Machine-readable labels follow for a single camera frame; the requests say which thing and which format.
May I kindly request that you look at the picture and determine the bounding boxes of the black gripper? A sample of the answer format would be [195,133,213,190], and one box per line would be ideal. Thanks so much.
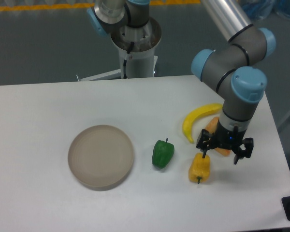
[196,121,254,165]

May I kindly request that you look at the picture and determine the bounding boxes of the yellow bell pepper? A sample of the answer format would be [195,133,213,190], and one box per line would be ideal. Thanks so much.
[188,153,210,184]

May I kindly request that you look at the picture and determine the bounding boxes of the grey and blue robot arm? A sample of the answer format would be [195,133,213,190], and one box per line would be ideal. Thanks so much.
[87,0,276,162]

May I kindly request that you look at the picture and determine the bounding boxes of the green bell pepper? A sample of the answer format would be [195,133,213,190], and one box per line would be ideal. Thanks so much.
[152,138,174,169]

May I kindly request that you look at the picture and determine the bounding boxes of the yellow banana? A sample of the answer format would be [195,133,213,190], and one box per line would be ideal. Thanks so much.
[182,103,223,144]

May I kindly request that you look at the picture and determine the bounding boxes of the beige round plate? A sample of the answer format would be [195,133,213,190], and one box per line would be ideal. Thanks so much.
[68,125,134,191]

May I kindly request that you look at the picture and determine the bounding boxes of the blue plastic bags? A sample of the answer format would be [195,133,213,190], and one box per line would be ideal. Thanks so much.
[237,0,290,20]

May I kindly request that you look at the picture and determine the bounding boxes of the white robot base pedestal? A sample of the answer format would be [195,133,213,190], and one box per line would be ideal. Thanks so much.
[80,17,162,81]

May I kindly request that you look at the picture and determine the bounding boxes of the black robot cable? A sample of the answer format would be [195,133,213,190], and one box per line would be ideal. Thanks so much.
[122,42,135,79]

